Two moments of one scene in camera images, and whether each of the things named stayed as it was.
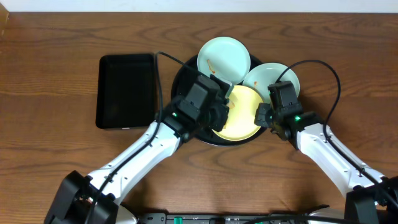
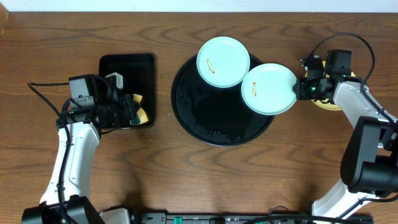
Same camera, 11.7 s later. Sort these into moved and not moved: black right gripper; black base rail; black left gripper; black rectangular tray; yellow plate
Moved: black right gripper; black left gripper; yellow plate
Not moved: black rectangular tray; black base rail
